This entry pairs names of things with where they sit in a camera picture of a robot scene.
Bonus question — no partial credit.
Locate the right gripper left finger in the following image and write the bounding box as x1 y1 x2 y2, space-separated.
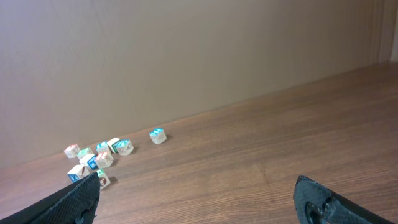
1 172 100 224

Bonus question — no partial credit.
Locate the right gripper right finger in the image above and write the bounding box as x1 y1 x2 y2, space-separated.
293 175 392 224

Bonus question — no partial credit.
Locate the white block blue X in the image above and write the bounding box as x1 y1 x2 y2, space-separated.
67 165 90 182

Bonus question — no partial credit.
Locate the green J letter block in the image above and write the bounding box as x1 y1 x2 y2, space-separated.
96 169 111 190

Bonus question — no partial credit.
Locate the white blue-sided block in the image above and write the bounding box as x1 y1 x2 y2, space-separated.
79 154 98 170

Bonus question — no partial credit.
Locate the red I letter block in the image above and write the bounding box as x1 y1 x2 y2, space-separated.
95 151 114 169

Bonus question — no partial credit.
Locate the red Y letter block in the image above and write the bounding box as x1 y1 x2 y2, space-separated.
64 144 80 159

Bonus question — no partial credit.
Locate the green Z letter block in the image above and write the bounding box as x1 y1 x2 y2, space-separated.
77 147 94 159

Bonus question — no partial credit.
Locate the blue L letter block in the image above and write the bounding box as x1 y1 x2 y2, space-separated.
95 141 111 154

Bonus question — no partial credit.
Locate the white green-sided block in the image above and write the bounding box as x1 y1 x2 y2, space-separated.
107 138 120 154

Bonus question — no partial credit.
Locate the blue D letter block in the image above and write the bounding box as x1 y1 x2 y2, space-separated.
116 139 134 156

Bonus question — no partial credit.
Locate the blue block far right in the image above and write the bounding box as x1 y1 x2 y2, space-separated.
149 128 167 144

